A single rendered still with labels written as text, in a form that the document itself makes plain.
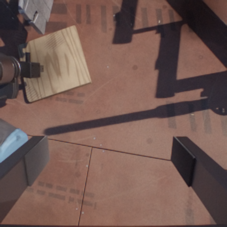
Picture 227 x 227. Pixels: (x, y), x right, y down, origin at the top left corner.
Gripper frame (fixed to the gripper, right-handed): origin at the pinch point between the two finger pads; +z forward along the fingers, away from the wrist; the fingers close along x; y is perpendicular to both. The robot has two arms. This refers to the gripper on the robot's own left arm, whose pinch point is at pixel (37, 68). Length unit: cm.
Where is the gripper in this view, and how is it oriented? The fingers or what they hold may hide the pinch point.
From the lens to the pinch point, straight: 71.3
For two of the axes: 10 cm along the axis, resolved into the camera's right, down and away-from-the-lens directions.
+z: 1.7, -2.7, 9.5
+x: -9.8, -1.4, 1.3
